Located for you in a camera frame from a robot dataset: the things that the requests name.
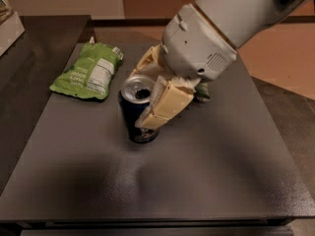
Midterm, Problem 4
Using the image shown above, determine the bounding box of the flat green chip bag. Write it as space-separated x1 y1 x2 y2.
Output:
50 38 124 100

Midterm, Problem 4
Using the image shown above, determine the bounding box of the white box at left edge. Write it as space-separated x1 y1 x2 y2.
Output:
0 0 25 56

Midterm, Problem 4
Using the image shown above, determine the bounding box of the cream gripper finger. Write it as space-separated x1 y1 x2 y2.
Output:
130 44 164 78
135 76 195 130

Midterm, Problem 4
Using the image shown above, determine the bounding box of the crumpled green chip bag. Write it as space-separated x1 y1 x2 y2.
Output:
194 83 211 102

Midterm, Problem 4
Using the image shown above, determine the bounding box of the dark pepsi can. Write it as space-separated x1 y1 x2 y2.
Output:
118 75 158 144

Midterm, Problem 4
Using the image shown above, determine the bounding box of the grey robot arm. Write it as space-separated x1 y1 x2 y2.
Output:
132 0 305 130

